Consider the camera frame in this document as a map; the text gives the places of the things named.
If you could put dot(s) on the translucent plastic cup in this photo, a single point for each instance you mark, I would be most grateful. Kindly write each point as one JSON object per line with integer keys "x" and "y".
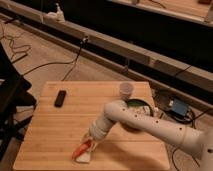
{"x": 125, "y": 90}

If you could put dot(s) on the white sponge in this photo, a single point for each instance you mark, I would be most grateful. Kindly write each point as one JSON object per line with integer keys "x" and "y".
{"x": 84, "y": 158}

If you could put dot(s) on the dark green plate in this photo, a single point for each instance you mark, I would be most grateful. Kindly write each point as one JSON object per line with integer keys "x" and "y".
{"x": 133, "y": 103}

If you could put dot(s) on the white food block on plate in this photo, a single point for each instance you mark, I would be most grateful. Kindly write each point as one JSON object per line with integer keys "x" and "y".
{"x": 142, "y": 110}

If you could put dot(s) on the black chair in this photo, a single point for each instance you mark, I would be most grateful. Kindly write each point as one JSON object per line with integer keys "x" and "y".
{"x": 13, "y": 93}

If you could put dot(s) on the black rectangular remote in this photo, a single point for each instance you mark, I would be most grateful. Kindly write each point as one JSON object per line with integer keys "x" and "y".
{"x": 60, "y": 98}

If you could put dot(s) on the blue electronic box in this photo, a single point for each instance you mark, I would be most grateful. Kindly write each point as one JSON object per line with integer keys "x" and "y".
{"x": 178, "y": 107}

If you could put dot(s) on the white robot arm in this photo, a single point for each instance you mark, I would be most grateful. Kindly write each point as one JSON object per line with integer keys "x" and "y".
{"x": 191, "y": 141}

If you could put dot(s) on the orange red pepper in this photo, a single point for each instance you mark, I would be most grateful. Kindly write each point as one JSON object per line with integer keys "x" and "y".
{"x": 81, "y": 149}

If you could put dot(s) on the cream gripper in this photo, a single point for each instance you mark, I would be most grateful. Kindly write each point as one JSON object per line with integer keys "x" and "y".
{"x": 98, "y": 130}

